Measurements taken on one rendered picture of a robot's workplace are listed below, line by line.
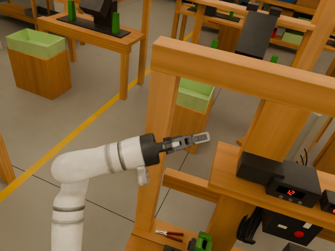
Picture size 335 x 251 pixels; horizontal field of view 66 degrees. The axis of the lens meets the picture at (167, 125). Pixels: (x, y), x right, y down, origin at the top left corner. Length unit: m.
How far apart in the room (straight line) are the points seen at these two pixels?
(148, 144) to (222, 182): 0.46
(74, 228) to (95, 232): 1.94
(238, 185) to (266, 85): 0.37
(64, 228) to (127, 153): 0.21
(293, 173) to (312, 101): 0.28
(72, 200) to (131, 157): 0.16
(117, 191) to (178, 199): 0.63
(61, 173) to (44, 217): 2.14
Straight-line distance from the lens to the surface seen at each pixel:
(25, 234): 2.69
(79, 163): 0.60
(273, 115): 0.90
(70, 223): 0.64
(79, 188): 0.67
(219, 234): 1.41
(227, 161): 1.06
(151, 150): 0.58
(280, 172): 0.98
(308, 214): 1.04
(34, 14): 6.58
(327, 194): 1.07
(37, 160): 3.22
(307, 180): 1.03
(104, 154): 0.60
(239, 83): 0.85
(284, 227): 1.12
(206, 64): 0.83
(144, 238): 1.55
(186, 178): 1.30
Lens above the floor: 2.24
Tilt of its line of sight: 38 degrees down
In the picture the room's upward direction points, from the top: 10 degrees clockwise
